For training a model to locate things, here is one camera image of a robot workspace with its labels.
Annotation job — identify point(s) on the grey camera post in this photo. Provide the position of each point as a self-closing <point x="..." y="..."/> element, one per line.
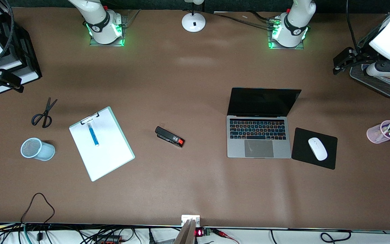
<point x="186" y="235"/>

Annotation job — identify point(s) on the black scissors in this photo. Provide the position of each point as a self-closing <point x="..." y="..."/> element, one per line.
<point x="47" y="110"/>

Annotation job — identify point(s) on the pink mesh pen cup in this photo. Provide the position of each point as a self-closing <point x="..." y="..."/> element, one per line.
<point x="372" y="135"/>

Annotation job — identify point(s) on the white computer mouse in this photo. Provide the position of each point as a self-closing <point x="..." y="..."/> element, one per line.
<point x="318" y="149"/>

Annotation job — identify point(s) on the grey mesh desk tray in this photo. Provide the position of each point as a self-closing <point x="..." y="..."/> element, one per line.
<point x="384" y="88"/>

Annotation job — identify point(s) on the light blue mesh cup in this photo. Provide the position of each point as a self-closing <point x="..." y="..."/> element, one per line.
<point x="47" y="152"/>

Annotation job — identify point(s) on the black stapler red tip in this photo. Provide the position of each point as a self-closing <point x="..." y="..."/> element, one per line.
<point x="168" y="136"/>

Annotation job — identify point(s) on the white lamp base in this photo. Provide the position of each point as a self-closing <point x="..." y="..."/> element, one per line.
<point x="193" y="23"/>

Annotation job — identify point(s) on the black stacked document tray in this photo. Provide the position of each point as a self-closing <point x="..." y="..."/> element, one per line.
<point x="29" y="51"/>

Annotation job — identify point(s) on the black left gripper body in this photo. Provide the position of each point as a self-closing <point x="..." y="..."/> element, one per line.
<point x="360" y="56"/>

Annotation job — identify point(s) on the grey laptop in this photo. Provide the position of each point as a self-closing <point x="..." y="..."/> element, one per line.
<point x="259" y="149"/>

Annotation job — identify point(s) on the yellow pen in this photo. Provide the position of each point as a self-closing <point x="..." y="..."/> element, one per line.
<point x="389" y="78"/>

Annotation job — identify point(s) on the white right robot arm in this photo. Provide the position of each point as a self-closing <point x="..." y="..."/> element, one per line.
<point x="100" y="20"/>

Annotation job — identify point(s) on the power strip red switches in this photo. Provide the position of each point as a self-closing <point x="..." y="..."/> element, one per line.
<point x="108" y="240"/>

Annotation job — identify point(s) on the white paper sheet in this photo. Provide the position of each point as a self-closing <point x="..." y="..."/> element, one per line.
<point x="110" y="156"/>

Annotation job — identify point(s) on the black mouse pad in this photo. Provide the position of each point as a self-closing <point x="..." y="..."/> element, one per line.
<point x="300" y="152"/>

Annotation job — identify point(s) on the circuit board red display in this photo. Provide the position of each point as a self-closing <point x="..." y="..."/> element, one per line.
<point x="205" y="232"/>

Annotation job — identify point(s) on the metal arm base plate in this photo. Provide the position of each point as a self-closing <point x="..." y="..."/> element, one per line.
<point x="122" y="19"/>
<point x="300" y="48"/>

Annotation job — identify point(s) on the small white box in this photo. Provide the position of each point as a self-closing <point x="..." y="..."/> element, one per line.
<point x="190" y="217"/>

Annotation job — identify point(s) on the light green clipboard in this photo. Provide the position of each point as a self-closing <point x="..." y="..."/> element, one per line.
<point x="130" y="156"/>

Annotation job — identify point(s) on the blue marker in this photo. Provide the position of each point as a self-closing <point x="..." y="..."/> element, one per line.
<point x="93" y="135"/>

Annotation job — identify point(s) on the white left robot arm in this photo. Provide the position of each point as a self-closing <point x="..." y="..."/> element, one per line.
<point x="295" y="20"/>

